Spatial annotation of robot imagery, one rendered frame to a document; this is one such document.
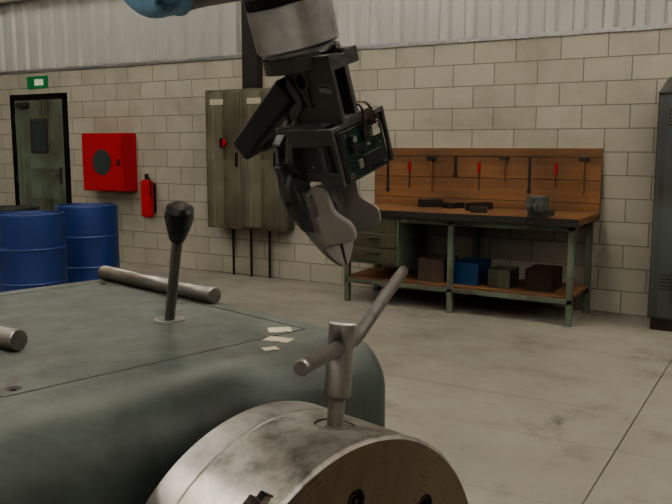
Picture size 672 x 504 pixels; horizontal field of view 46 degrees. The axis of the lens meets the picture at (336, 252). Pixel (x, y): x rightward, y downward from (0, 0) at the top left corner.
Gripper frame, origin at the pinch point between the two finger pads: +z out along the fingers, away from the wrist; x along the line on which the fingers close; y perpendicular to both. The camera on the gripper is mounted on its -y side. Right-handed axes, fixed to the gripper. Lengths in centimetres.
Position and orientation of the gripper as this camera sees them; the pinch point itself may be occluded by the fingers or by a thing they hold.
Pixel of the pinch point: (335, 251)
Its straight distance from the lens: 78.4
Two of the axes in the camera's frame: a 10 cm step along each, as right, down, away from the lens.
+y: 7.1, 1.0, -7.0
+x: 6.7, -4.2, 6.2
